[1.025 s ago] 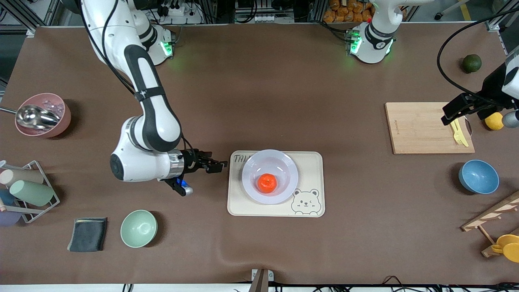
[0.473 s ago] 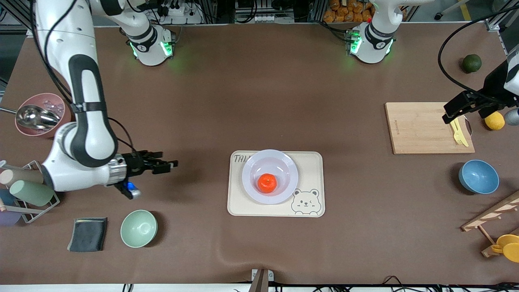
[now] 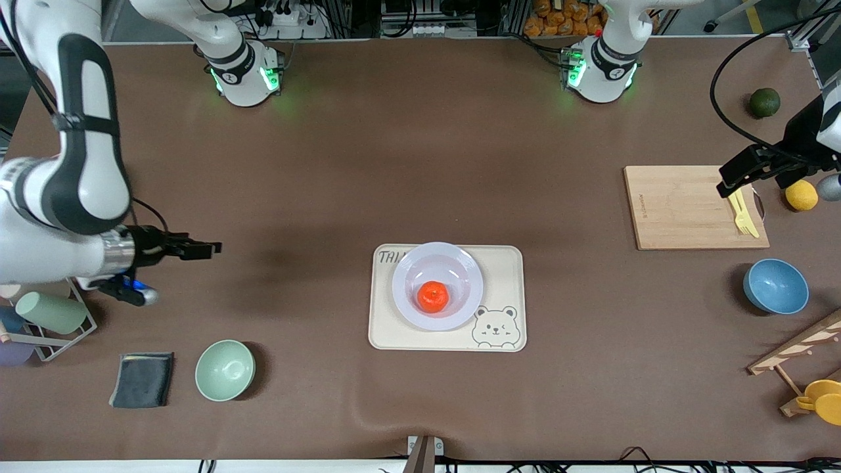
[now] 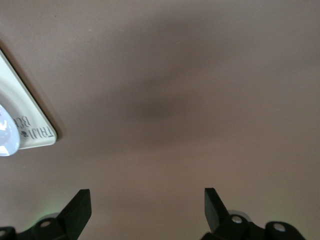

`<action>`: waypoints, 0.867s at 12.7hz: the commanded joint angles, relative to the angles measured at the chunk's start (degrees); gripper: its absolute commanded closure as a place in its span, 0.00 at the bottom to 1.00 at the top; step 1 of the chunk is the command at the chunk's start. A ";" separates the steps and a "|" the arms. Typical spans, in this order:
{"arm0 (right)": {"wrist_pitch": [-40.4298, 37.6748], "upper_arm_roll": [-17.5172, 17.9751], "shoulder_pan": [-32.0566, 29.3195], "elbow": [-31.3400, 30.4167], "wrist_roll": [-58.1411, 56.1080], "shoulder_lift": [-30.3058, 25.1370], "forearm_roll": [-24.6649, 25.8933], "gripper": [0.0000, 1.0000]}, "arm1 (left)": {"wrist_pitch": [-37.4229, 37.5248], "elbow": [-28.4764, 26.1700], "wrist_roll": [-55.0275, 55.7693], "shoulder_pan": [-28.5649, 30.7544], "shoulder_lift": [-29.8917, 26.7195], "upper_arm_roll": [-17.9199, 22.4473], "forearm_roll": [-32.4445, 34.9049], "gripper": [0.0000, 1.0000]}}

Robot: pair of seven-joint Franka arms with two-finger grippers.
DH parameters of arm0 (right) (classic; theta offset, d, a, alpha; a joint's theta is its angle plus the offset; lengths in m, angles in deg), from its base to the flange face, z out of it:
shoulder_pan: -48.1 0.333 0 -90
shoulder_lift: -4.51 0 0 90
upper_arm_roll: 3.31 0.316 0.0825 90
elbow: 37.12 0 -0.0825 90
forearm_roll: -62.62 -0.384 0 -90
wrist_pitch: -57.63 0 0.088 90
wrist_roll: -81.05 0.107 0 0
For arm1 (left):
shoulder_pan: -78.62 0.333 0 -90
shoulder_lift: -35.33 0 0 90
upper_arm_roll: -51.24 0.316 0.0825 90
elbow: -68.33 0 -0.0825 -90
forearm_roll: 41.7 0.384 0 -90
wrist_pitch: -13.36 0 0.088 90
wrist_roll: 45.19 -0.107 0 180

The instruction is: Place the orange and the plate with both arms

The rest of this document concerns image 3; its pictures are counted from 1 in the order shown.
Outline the yellow plastic knife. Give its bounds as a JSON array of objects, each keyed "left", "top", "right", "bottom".
[{"left": 737, "top": 189, "right": 761, "bottom": 238}]

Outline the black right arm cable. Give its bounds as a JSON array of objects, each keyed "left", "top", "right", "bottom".
[{"left": 130, "top": 197, "right": 170, "bottom": 234}]

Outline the pile of orange fruit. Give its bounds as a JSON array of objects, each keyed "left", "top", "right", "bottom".
[{"left": 524, "top": 0, "right": 608, "bottom": 38}]

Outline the purple cup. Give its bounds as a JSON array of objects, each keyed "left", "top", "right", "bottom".
[{"left": 0, "top": 340, "right": 35, "bottom": 367}]

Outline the orange mandarin fruit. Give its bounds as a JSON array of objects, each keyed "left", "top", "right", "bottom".
[{"left": 417, "top": 281, "right": 450, "bottom": 313}]

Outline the wooden peg dish rack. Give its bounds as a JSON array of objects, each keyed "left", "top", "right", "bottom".
[{"left": 748, "top": 309, "right": 841, "bottom": 418}]

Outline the yellow mug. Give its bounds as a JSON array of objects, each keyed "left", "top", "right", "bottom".
[{"left": 795, "top": 379, "right": 841, "bottom": 426}]

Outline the white power strip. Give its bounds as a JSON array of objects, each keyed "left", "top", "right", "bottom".
[{"left": 268, "top": 8, "right": 329, "bottom": 40}]

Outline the yellow plastic fork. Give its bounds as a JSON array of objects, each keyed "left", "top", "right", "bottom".
[{"left": 728, "top": 191, "right": 753, "bottom": 236}]

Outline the grey wire cup rack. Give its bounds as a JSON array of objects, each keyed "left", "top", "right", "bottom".
[{"left": 0, "top": 281, "right": 98, "bottom": 362}]

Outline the pale green bowl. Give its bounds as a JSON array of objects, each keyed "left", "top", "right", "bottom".
[{"left": 195, "top": 340, "right": 256, "bottom": 402}]

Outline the mint green cup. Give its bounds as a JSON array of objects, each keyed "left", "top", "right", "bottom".
[{"left": 15, "top": 291, "right": 89, "bottom": 334}]

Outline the dark green round fruit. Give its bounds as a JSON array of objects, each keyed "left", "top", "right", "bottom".
[{"left": 749, "top": 87, "right": 782, "bottom": 120}]

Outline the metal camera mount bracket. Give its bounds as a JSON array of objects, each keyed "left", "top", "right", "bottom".
[{"left": 402, "top": 435, "right": 445, "bottom": 473}]

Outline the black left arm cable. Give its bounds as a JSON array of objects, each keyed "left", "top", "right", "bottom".
[{"left": 710, "top": 7, "right": 841, "bottom": 162}]

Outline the dark grey folded cloth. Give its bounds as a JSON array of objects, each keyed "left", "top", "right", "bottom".
[{"left": 108, "top": 352, "right": 175, "bottom": 409}]

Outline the cream tray with bear print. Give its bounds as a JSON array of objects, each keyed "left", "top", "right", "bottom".
[{"left": 368, "top": 244, "right": 528, "bottom": 353}]

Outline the aluminium frame profile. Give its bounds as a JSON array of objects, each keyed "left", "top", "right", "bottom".
[{"left": 785, "top": 0, "right": 841, "bottom": 86}]

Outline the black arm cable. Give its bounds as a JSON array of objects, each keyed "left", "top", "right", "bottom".
[
  {"left": 130, "top": 197, "right": 170, "bottom": 234},
  {"left": 710, "top": 7, "right": 841, "bottom": 162}
]

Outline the bamboo cutting board with handle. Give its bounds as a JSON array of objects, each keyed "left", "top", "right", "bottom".
[{"left": 623, "top": 165, "right": 771, "bottom": 251}]

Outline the blue bowl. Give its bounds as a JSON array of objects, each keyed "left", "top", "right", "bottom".
[{"left": 743, "top": 258, "right": 810, "bottom": 315}]

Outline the yellow lemon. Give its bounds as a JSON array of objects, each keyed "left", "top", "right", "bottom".
[{"left": 785, "top": 179, "right": 819, "bottom": 212}]

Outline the pale blue round plate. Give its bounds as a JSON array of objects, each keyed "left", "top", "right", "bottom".
[{"left": 392, "top": 242, "right": 484, "bottom": 332}]

